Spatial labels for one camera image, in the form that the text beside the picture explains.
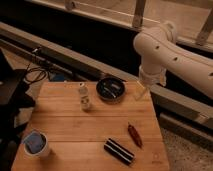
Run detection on white wrist tool mount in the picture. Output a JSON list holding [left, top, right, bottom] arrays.
[[134, 67, 166, 101]]

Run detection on red chili pepper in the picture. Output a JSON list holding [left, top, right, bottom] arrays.
[[128, 124, 142, 148]]

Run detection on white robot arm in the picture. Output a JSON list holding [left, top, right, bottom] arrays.
[[133, 22, 213, 99]]

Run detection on black round bowl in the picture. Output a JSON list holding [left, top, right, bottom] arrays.
[[96, 77, 125, 102]]

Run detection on small clear plastic bottle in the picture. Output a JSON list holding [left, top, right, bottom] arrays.
[[78, 82, 91, 111]]

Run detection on black white striped block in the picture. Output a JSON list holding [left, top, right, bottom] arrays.
[[104, 138, 135, 165]]

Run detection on black equipment at left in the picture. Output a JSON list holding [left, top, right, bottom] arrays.
[[0, 49, 35, 171]]

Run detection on grey metal rail beam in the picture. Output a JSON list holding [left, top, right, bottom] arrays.
[[0, 22, 213, 130]]

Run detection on wooden railing frame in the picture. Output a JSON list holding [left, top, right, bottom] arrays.
[[27, 0, 213, 49]]

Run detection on black cables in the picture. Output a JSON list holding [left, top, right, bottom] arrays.
[[23, 47, 54, 85]]

